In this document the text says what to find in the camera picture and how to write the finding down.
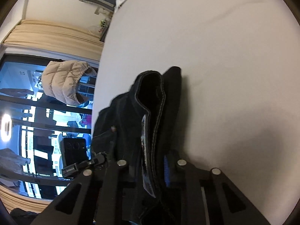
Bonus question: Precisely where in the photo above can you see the black jeans pants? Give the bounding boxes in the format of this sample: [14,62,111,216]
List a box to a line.
[91,66,182,224]

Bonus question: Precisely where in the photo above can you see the beige puffer jacket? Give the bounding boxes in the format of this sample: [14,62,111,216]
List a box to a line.
[41,60,97,107]

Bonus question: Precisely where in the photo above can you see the beige curtain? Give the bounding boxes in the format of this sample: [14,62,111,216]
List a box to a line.
[2,19,104,62]

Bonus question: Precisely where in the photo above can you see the dark grey nightstand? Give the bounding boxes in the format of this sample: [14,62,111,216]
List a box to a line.
[99,17,111,42]

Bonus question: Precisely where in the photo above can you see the bed with white sheet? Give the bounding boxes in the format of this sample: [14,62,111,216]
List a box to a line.
[93,0,299,224]

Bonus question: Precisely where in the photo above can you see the black camera unit left gripper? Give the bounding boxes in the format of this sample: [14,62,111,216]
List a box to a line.
[59,138,88,167]

